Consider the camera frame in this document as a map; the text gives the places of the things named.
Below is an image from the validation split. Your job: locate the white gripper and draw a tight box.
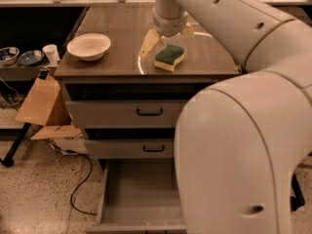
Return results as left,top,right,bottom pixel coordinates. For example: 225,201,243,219
139,11,195,59

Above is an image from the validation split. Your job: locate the green yellow sponge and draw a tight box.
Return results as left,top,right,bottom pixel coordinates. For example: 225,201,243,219
154,44,184,72

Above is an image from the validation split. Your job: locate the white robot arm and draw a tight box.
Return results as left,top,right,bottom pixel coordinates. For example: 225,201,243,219
154,0,312,234

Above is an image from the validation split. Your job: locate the grey drawer cabinet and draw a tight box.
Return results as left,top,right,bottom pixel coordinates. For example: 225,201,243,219
53,3,242,177

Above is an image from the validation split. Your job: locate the grey top drawer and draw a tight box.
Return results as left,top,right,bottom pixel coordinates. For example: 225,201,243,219
63,83,209,129

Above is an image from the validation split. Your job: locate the grey drawer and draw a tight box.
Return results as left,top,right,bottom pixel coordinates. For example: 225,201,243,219
85,128,175,159
63,83,209,129
86,158,186,234

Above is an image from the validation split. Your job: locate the grey middle drawer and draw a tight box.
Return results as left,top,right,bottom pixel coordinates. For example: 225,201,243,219
85,128,175,159

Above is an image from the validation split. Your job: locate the grey bottom drawer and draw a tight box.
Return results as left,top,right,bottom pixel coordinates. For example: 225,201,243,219
86,158,186,234

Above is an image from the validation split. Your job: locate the white paper cup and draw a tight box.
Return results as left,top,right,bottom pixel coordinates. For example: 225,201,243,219
42,44,60,65

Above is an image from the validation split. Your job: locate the blue plate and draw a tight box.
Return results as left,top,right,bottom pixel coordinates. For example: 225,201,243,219
18,50,44,66

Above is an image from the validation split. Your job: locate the brown cardboard box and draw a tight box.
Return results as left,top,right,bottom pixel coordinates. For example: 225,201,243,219
15,75,87,154

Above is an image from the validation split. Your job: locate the grey side shelf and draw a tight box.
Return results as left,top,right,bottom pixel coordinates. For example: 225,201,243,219
0,61,57,81

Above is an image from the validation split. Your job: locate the blue white bowl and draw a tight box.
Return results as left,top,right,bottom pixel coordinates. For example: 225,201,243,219
0,47,20,65

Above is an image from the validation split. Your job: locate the black table leg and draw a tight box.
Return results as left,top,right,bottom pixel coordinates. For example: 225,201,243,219
0,123,30,168

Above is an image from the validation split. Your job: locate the black office chair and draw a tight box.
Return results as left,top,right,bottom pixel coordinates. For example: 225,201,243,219
291,175,305,212

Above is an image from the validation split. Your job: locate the black floor cable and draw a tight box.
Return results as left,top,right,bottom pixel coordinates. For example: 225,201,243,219
58,149,98,216

